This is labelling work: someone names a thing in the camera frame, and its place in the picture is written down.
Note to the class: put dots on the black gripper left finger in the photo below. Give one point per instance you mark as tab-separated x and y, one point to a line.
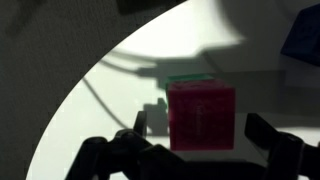
126	150

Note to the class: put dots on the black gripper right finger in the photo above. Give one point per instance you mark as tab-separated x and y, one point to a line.
290	156

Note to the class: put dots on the dark green toy block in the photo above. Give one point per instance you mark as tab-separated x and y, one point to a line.
186	77

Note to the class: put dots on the purple toy block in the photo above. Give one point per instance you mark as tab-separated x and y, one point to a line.
201	116

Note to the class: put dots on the blue toy block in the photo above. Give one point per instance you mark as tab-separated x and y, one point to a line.
305	36

